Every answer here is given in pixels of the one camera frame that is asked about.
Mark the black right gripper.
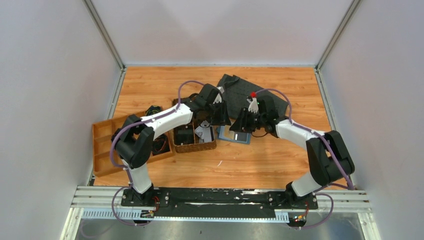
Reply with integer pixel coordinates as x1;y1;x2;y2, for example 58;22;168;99
229;108;267;134

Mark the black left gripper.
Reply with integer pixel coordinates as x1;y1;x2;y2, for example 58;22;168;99
204;100;231;126

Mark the teal leather card holder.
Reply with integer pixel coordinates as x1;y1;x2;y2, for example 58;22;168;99
216;125;251;145

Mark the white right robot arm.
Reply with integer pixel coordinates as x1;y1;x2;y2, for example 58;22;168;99
230;96;355;209

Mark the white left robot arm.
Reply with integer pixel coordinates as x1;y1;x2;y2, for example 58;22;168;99
109;83;231;207

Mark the dark grey dotted cloth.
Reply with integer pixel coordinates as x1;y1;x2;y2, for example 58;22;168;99
214;74;290;121

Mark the woven wicker basket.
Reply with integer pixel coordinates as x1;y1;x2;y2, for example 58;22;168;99
171;119;217;154

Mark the black rolled belt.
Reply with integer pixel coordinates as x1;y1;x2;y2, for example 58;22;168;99
151;134;170;156

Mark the wooden compartment tray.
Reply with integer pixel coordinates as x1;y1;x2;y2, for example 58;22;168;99
92;110;175;177

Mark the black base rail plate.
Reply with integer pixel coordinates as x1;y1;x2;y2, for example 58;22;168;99
120;187;318;219

